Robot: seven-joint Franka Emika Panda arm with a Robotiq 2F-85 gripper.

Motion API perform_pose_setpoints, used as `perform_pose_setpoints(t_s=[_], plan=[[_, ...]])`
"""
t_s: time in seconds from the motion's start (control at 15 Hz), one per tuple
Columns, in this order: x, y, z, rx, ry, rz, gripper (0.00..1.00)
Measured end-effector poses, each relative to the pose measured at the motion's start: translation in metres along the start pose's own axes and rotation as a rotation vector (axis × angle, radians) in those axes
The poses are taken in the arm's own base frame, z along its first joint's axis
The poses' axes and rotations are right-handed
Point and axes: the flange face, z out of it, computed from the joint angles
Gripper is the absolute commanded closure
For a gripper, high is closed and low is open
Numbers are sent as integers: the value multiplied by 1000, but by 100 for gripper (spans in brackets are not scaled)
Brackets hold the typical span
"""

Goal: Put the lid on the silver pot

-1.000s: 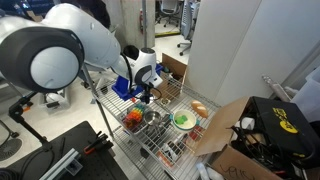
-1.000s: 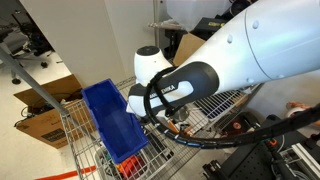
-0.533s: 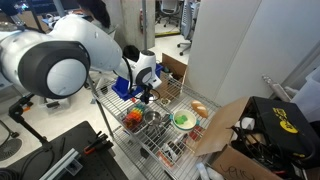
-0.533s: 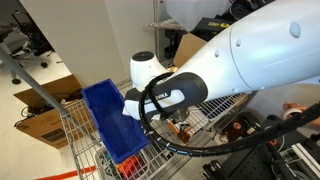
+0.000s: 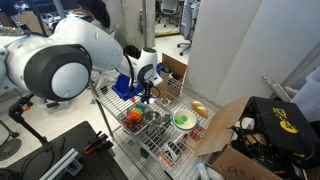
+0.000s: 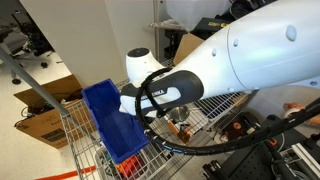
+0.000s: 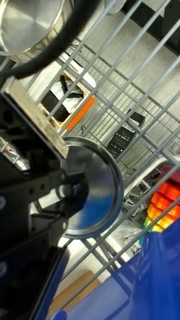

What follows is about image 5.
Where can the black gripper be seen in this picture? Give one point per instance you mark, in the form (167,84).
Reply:
(147,88)

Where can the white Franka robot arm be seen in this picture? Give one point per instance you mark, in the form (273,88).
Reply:
(70,56)

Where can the small silver pot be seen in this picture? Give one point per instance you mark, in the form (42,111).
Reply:
(152,117)

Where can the small black and white item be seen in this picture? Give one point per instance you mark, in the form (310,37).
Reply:
(165,101)

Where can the rainbow coloured stacking toy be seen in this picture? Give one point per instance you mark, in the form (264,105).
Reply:
(134,116)

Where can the blue plastic bin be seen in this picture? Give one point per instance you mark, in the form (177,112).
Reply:
(122,87)

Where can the brown cardboard box with label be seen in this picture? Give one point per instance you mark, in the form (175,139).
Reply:
(173,71)

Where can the green toy in bowl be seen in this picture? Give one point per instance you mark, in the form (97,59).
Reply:
(181,119)

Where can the bread loaf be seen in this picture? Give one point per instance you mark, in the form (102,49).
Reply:
(200,108)

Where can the red flat packet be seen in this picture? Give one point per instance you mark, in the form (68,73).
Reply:
(196,134)

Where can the orange brown tool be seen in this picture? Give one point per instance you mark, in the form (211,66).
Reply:
(164,158)

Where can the black clamp with orange trigger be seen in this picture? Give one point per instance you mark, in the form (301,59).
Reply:
(97,144)

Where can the open cardboard box with writing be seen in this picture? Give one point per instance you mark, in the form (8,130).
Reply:
(223,130)

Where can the grey office chair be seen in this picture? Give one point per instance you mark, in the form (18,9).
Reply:
(188,23)

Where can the black perforated table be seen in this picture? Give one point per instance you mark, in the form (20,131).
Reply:
(86,163)

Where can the clear plastic bag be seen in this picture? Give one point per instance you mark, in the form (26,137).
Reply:
(210,172)

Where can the person with black hair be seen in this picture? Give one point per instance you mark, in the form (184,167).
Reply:
(95,11)

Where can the silver aluminium extrusion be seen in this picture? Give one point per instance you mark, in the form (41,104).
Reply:
(61,165)

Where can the black case with yellow logo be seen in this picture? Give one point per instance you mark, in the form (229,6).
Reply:
(283,128)

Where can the translucent plastic storage bin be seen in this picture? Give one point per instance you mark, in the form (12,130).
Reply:
(308,95)

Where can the black camera stand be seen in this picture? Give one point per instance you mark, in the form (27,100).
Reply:
(25,116)

